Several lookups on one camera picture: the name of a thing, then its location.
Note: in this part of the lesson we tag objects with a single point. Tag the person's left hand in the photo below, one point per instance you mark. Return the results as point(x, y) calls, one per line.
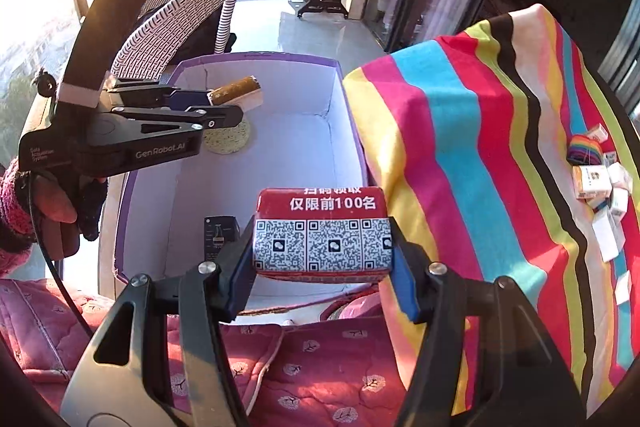
point(52, 202)

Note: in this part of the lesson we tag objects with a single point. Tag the wicker chair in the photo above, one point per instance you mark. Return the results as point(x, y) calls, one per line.
point(190, 2)

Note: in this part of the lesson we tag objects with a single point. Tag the striped colourful cloth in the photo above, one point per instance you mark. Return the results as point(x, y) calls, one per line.
point(450, 132)

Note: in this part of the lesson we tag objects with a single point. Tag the red patterned carton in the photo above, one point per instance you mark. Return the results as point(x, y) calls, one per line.
point(320, 247)

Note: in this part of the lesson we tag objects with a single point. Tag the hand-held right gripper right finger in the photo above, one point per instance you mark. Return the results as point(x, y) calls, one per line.
point(405, 278)

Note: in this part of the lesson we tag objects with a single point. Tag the round woven coaster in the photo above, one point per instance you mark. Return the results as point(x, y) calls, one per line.
point(227, 138)

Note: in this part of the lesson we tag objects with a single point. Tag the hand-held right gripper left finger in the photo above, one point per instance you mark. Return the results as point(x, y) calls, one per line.
point(242, 268)

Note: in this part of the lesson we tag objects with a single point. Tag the black iron table base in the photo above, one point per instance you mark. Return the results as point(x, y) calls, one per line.
point(320, 2)

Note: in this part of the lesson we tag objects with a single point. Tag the pink quilted blanket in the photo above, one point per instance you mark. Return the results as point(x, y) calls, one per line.
point(310, 372)

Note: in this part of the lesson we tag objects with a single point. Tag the purple cardboard box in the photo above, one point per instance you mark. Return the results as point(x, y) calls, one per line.
point(300, 157)

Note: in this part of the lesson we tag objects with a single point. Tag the pile of small cartons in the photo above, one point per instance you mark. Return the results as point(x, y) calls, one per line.
point(592, 181)

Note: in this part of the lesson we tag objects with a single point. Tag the small black carton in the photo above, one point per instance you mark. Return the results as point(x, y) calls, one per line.
point(220, 237)

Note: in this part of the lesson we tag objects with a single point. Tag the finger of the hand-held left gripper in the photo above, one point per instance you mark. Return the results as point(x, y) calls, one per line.
point(187, 98)
point(220, 117)

